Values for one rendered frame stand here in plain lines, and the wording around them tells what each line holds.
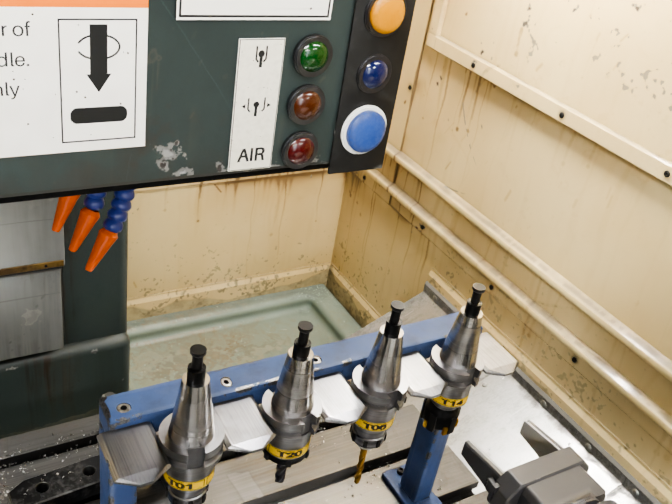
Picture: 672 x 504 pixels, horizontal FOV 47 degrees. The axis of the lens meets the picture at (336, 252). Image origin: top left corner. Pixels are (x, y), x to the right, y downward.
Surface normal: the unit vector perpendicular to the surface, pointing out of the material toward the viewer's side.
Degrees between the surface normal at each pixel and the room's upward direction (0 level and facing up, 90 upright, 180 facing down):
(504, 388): 25
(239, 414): 0
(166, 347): 0
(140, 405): 0
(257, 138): 90
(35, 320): 90
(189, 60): 90
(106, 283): 90
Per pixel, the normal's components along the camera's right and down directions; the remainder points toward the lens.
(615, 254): -0.86, 0.15
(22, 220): 0.47, 0.53
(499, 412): -0.21, -0.71
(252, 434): 0.15, -0.84
